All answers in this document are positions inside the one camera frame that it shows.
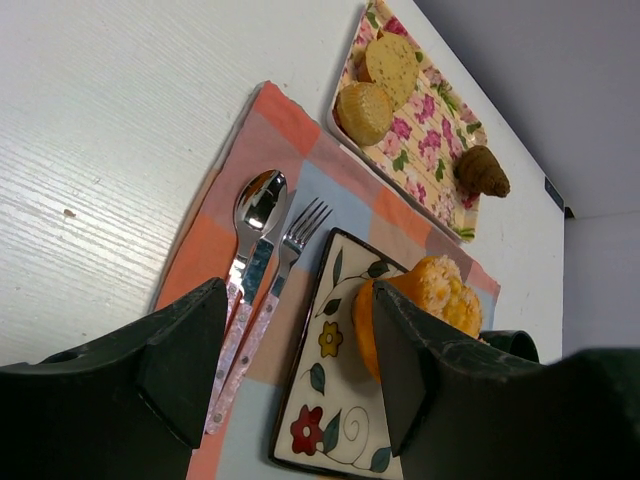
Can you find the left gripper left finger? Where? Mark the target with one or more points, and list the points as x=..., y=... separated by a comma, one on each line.
x=131, y=404

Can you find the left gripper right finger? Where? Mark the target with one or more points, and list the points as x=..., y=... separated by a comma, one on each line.
x=457, y=408

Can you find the fork with pink handle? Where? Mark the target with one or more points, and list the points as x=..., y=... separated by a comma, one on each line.
x=295, y=250

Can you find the floral serving tray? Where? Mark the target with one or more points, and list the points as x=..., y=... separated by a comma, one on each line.
x=427, y=134

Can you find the right blue table label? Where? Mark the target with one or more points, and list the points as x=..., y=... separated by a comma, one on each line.
x=554, y=194

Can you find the spoon with pink handle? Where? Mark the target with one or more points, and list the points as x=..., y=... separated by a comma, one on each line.
x=257, y=210

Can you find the dark green mug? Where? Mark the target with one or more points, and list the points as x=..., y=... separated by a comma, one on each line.
x=515, y=342

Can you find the knife with pink handle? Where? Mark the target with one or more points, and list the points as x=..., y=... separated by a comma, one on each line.
x=259, y=222

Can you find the brown chocolate pastry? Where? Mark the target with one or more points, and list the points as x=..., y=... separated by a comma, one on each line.
x=478, y=171

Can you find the orange sugar-topped bun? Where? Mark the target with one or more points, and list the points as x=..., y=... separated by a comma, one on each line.
x=436, y=287

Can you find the checkered orange placemat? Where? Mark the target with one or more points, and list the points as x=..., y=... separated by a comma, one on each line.
x=275, y=133

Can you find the square floral plate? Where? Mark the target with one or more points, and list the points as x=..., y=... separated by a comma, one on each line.
x=332, y=419

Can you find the small yellow muffin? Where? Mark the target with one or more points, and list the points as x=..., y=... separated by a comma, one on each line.
x=364, y=112

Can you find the oval herb bread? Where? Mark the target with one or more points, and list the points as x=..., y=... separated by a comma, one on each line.
x=390, y=62

